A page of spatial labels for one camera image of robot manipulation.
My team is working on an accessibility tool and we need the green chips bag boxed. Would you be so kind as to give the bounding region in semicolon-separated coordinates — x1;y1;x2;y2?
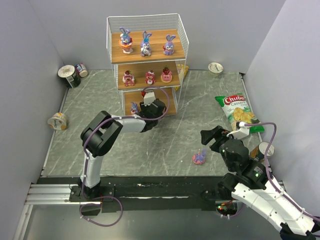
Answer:
215;93;260;131

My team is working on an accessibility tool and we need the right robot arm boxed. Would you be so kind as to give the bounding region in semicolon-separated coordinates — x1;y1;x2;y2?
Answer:
200;121;320;240

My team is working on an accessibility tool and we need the tipped paper cup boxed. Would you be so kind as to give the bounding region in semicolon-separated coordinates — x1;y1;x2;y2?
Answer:
47;112;68;131

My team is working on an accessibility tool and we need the blue white small can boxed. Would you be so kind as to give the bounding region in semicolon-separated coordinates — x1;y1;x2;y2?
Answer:
74;63;88;78

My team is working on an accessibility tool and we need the dark paper cup white lid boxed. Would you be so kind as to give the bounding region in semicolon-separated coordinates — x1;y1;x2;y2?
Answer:
57;65;81;89

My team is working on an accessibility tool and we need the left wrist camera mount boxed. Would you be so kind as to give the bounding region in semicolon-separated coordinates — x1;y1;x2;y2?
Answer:
141;90;156;106

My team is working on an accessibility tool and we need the white yogurt cup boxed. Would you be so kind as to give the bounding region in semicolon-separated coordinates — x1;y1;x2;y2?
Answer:
208;62;224;77

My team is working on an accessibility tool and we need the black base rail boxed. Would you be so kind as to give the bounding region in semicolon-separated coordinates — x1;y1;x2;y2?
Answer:
68;174;251;218

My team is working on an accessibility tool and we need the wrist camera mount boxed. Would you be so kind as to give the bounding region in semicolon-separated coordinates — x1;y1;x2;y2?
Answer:
141;90;156;106
226;121;250;140

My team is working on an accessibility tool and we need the pink bear roll cake toy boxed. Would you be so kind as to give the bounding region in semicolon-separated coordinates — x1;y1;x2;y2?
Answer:
145;70;156;85

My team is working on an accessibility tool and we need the purple bunny candle donut toy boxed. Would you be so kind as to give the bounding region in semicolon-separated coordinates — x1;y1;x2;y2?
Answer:
192;149;207;165

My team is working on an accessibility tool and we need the pink bear strawberry donut toy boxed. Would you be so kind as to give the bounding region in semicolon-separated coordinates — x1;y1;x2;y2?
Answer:
160;66;173;84

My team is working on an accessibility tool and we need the purple bunny red bow toy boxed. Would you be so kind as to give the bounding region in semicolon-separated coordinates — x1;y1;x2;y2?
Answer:
163;34;176;56

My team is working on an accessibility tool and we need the white wire wooden shelf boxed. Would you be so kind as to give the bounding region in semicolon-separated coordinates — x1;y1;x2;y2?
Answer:
106;13;189;115

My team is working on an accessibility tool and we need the small purple bunny cupcake toy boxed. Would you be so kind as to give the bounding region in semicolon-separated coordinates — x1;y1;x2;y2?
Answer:
130;102;139;115

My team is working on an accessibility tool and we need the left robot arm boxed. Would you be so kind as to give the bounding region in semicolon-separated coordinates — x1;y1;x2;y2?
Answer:
79;98;167;199

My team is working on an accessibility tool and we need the strawberry cake slice toy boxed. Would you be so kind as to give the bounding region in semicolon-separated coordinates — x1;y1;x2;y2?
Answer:
122;70;135;87

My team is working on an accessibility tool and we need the tin can orange label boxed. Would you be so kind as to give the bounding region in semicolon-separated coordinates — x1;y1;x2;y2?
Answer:
250;142;275;162

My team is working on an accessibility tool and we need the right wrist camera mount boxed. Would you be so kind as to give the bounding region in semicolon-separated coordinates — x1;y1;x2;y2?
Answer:
226;121;250;140

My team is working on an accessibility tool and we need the yellow snack packet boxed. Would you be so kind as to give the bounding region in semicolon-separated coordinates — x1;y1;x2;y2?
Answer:
172;62;189;83

